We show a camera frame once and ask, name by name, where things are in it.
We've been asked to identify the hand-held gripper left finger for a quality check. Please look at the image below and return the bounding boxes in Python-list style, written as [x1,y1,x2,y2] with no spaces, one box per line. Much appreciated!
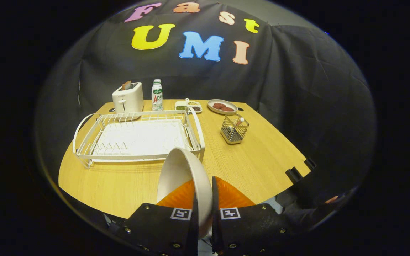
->
[114,178,199,256]

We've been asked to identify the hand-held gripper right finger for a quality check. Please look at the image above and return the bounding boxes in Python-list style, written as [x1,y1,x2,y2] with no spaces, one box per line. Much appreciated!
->
[210,176,298,256]

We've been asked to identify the beige round plate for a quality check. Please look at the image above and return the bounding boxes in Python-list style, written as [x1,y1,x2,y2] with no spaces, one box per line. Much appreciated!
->
[157,147,214,239]

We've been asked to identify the metal wire basket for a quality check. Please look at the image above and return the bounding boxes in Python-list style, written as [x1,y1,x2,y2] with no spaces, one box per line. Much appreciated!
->
[220,114,250,145]

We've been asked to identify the white wire dish rack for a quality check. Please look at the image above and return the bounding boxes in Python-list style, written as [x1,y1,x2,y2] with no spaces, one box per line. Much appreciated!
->
[72,108,206,169]

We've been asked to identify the beige plate with patties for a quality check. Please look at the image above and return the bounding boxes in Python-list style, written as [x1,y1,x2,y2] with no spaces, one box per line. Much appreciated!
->
[207,99,238,115]

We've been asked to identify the white divided bean tray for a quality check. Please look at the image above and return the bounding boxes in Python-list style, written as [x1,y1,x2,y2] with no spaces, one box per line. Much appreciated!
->
[175,98,203,114]

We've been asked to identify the white bottle green label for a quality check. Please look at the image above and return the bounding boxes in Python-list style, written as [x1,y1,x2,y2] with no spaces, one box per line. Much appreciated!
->
[151,79,164,111]

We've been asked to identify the white toaster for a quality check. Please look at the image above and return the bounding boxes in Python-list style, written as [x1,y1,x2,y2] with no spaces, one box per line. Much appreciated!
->
[112,82,144,114]

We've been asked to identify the black backdrop cloth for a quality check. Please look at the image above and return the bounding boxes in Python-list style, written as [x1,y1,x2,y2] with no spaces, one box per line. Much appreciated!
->
[36,0,376,221]

